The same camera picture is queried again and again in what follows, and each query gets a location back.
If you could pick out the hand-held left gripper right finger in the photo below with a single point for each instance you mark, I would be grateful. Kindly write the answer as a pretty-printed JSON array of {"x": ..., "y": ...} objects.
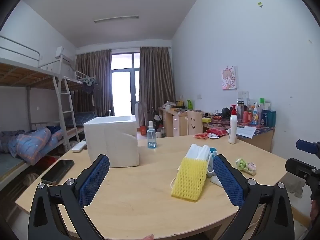
[{"x": 228, "y": 180}]

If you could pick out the glass balcony door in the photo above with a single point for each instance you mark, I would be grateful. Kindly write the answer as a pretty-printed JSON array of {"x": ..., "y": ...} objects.
[{"x": 122, "y": 92}]

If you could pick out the white metal ladder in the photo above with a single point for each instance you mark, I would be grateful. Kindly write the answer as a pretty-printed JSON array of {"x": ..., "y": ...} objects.
[{"x": 67, "y": 112}]

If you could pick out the blue white cloth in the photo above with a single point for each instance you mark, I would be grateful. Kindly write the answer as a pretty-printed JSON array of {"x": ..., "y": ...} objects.
[{"x": 213, "y": 151}]

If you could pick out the ceiling tube light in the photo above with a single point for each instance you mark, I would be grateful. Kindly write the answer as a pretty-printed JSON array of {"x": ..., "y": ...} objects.
[{"x": 116, "y": 19}]

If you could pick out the person's left hand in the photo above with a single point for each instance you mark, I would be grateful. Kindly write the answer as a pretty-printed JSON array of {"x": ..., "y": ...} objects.
[{"x": 149, "y": 237}]

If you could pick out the wooden chair with smiley face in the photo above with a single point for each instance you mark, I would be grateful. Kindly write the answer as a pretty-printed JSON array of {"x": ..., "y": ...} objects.
[{"x": 194, "y": 123}]

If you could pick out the white wall socket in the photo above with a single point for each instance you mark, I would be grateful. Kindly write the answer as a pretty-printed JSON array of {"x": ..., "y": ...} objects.
[{"x": 243, "y": 94}]

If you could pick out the blue spray bottle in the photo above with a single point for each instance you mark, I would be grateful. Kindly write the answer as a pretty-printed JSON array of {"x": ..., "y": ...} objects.
[{"x": 151, "y": 137}]

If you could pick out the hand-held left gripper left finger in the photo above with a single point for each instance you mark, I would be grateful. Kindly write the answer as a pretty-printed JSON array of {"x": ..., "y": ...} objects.
[{"x": 93, "y": 177}]

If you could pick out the small white packet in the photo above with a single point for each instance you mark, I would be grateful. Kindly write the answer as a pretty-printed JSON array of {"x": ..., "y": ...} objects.
[{"x": 213, "y": 136}]

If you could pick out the metal bunk bed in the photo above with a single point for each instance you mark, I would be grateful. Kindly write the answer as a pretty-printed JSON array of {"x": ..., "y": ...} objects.
[
  {"x": 15, "y": 75},
  {"x": 80, "y": 80}
]

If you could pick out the white foam box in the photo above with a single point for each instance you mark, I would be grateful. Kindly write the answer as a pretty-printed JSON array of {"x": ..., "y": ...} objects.
[{"x": 110, "y": 142}]

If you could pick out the white remote control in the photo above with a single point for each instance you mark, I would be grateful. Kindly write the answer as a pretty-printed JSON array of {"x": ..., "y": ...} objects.
[{"x": 79, "y": 147}]

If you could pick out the black folding cart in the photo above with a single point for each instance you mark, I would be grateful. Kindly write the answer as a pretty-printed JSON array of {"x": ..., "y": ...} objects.
[{"x": 157, "y": 118}]

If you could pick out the large red snack packet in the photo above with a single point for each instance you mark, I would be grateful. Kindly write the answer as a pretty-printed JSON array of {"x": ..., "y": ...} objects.
[{"x": 217, "y": 131}]

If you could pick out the white air conditioner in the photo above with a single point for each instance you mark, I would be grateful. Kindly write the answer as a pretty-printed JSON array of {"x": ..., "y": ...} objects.
[{"x": 65, "y": 56}]

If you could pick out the yellow foam net sleeve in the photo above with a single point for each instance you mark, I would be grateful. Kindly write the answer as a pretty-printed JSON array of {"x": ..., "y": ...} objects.
[{"x": 190, "y": 180}]

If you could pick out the orange bag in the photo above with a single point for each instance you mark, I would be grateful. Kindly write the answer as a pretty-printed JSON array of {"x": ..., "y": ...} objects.
[{"x": 143, "y": 130}]

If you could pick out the row of toiletry bottles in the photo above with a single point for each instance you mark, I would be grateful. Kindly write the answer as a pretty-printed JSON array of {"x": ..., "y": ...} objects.
[{"x": 262, "y": 116}]

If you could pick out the brown curtain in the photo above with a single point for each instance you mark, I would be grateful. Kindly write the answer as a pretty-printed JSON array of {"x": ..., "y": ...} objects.
[
  {"x": 96, "y": 80},
  {"x": 156, "y": 85}
]

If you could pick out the small red snack packet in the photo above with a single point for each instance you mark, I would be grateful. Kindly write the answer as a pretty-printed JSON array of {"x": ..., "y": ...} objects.
[{"x": 200, "y": 136}]

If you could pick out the white paper sheet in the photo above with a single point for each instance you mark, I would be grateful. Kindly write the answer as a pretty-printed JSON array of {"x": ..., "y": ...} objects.
[{"x": 246, "y": 132}]

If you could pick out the wooden desk with drawers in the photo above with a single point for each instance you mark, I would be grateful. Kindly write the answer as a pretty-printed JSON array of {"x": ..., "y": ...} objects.
[{"x": 171, "y": 123}]

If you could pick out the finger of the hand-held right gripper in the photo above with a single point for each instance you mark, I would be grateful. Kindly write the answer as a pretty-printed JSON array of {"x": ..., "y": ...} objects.
[
  {"x": 300, "y": 167},
  {"x": 308, "y": 148}
]

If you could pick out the red bag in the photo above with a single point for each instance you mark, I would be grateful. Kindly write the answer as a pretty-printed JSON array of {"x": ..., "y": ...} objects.
[{"x": 50, "y": 160}]

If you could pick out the person's right hand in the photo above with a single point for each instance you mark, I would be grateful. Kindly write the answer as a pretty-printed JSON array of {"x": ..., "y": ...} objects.
[{"x": 315, "y": 210}]

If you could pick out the dark blue plaid bedding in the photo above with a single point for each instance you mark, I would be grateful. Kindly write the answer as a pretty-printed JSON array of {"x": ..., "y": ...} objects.
[{"x": 85, "y": 118}]

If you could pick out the black headphones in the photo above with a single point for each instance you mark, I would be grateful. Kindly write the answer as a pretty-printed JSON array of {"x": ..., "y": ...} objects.
[{"x": 226, "y": 112}]

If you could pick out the dark hanging clothes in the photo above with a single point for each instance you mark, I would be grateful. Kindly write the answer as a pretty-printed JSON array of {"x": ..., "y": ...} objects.
[{"x": 91, "y": 90}]

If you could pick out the green printed plastic bag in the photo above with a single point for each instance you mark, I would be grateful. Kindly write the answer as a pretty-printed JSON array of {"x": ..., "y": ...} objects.
[{"x": 246, "y": 167}]

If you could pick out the wooden desk with patterned cover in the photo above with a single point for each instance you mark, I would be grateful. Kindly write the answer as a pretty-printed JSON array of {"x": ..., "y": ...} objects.
[{"x": 260, "y": 137}]

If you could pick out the pink cartoon wall poster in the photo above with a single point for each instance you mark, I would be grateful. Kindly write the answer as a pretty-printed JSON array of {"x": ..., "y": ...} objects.
[{"x": 229, "y": 78}]

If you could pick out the white lotion pump bottle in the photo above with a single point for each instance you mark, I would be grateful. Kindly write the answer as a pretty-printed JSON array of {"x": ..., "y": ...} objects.
[{"x": 233, "y": 130}]

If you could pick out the blue orange quilt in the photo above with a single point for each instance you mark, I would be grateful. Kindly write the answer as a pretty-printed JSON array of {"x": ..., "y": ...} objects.
[{"x": 32, "y": 142}]

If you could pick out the black smartphone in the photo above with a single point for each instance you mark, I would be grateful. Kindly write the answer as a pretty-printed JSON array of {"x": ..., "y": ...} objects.
[{"x": 58, "y": 171}]

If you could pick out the white face mask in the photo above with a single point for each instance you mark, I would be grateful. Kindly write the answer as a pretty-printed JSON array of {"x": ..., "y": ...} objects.
[{"x": 216, "y": 180}]

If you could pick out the green packet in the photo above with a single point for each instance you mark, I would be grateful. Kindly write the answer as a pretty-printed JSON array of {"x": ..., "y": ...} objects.
[{"x": 190, "y": 104}]

